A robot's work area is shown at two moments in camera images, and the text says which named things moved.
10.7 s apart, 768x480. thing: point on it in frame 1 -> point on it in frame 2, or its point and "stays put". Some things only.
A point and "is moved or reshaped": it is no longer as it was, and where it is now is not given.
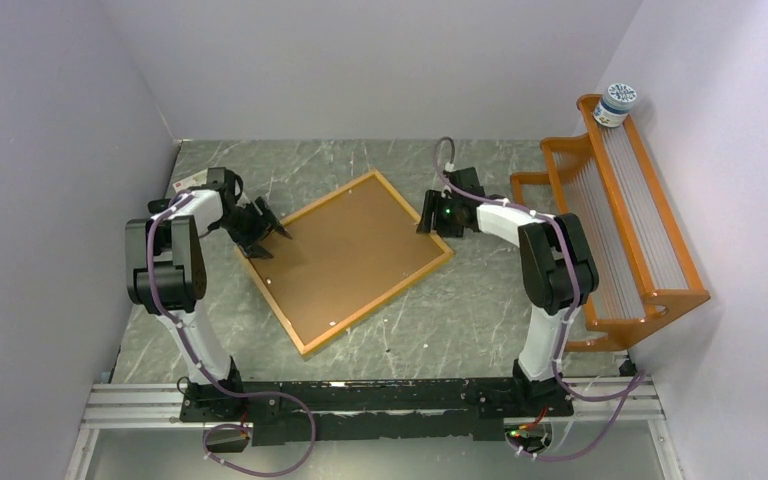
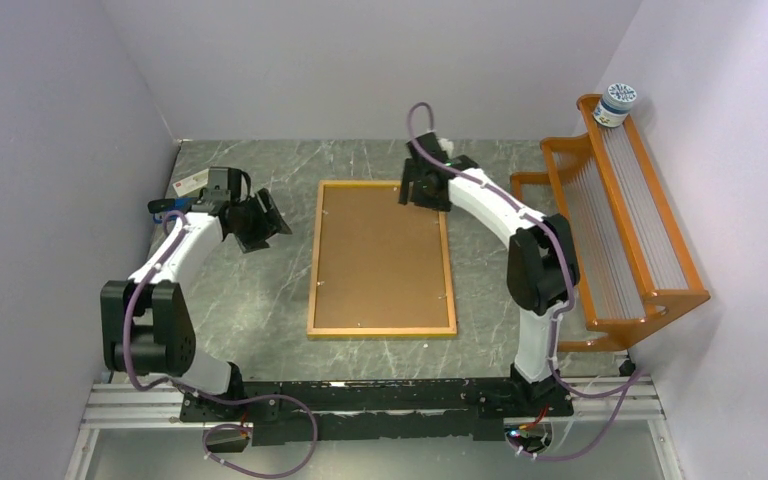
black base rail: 449,410 stays put
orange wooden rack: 644,263 stays put
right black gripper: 432,204 -> 409,177
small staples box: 196,180 stays put
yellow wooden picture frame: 344,257 is moved or reshaped
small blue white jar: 615,106 stays put
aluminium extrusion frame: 608,402 stays put
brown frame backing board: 344,252 is moved or reshaped
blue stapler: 158,205 stays put
